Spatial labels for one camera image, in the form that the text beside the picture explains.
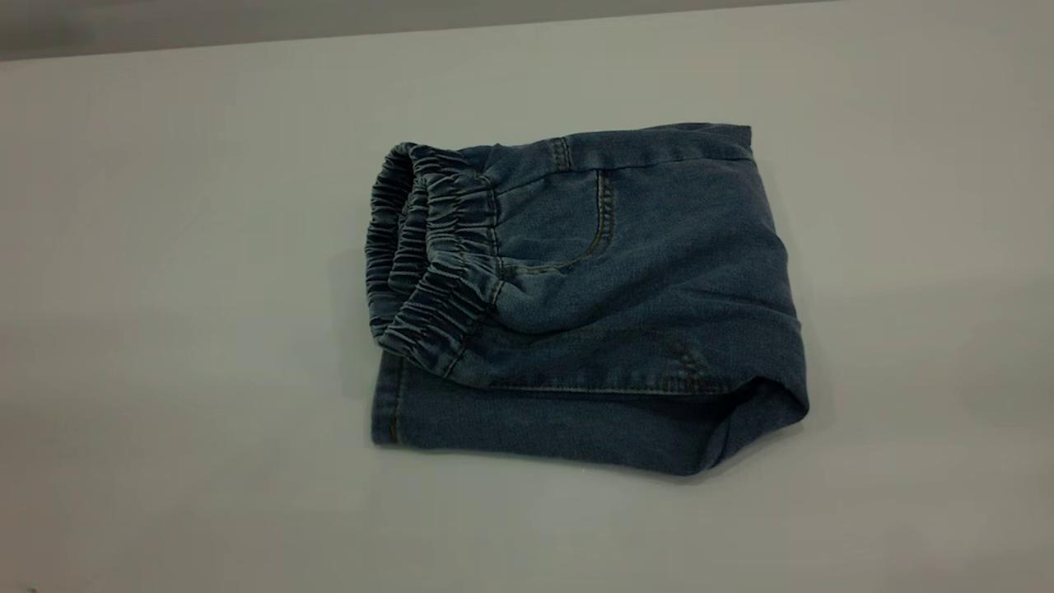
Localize blue denim shorts with print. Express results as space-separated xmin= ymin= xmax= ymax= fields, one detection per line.
xmin=364 ymin=122 xmax=810 ymax=477

